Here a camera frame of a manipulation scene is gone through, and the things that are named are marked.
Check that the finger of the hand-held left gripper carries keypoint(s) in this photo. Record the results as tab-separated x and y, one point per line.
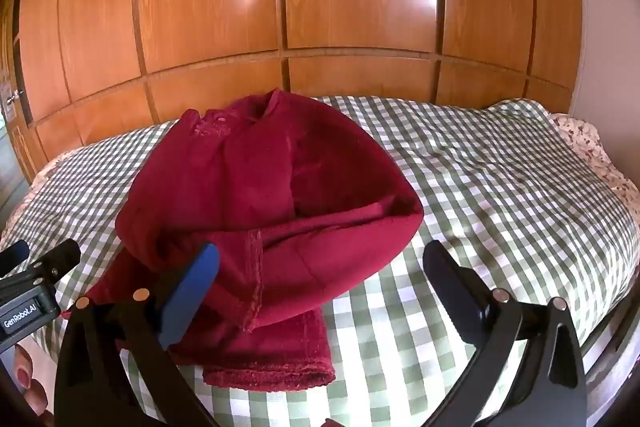
57	259
14	254

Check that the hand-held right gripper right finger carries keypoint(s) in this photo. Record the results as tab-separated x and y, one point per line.
450	287

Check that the dark red knit sweater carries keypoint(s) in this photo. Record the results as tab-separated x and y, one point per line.
280	207

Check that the wooden door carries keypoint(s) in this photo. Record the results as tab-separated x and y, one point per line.
7	57

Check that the green white checked blanket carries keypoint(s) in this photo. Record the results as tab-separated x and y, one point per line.
475	187

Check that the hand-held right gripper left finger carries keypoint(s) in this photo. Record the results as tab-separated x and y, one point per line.
192	292

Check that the dark wooden bed frame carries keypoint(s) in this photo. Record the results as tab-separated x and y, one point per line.
610	352

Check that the person's left hand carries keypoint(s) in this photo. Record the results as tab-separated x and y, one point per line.
25	377

